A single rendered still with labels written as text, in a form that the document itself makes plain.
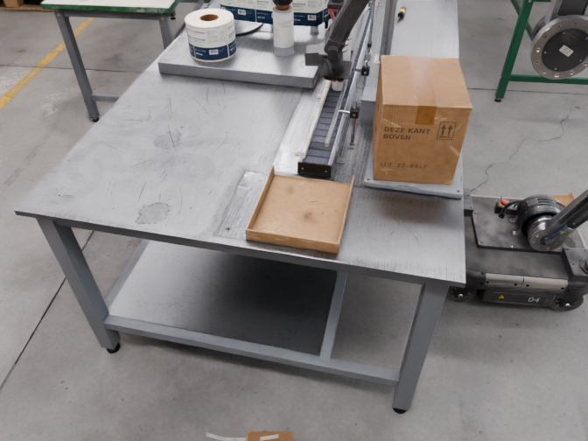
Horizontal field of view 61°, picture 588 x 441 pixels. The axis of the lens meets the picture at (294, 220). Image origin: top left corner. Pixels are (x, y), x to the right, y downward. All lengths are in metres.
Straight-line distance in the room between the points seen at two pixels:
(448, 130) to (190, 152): 0.84
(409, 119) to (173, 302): 1.18
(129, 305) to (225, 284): 0.39
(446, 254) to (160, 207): 0.84
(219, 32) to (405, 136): 1.00
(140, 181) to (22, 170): 1.83
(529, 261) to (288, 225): 1.23
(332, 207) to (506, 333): 1.15
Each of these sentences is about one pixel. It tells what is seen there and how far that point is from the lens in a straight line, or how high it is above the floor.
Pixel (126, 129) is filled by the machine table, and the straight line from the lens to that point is 1.93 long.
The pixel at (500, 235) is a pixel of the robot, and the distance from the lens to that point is 2.37.
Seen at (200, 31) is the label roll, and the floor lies 1.01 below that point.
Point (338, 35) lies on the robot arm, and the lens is 1.63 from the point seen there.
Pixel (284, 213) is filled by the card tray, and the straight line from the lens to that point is 1.46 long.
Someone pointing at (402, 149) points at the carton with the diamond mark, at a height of 0.97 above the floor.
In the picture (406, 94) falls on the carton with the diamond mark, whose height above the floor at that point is 1.12.
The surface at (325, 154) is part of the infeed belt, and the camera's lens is 1.61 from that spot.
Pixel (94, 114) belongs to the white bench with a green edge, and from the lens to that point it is 3.65.
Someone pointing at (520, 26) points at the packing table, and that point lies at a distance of 3.65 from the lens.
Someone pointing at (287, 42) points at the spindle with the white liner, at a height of 0.94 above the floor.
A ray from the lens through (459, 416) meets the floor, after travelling 2.10.
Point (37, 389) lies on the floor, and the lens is 2.30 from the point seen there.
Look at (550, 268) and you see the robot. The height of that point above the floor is 0.24.
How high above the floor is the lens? 1.82
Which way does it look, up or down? 44 degrees down
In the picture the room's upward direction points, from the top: 1 degrees counter-clockwise
